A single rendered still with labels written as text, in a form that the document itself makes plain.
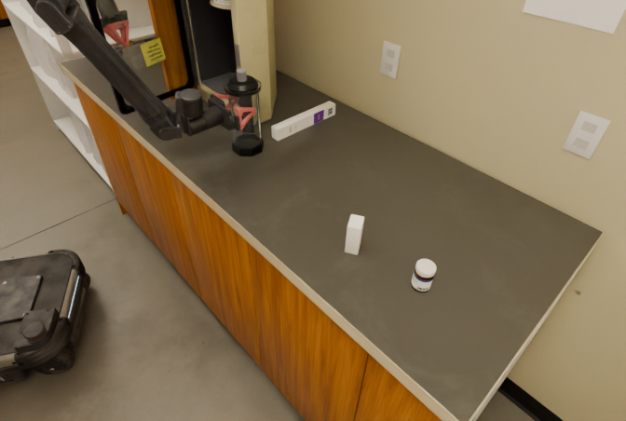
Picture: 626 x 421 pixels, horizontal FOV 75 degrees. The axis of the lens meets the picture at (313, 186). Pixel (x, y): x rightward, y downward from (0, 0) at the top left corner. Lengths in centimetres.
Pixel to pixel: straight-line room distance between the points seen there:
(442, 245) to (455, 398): 38
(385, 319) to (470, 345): 17
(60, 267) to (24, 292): 17
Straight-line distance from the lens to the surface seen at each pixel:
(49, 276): 216
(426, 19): 137
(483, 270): 107
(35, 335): 186
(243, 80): 124
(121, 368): 205
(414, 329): 92
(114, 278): 236
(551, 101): 126
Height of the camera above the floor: 170
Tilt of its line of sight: 39 degrees down
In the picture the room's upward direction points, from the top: 2 degrees clockwise
